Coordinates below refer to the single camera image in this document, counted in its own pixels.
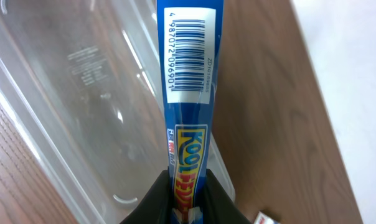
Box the white blue Panadol box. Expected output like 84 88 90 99
253 212 280 224

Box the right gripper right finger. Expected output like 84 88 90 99
202 169 250 224

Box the clear plastic container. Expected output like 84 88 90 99
0 0 235 223

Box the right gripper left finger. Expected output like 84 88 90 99
120 170 172 224

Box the blue Kool Fever box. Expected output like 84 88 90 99
156 0 224 223

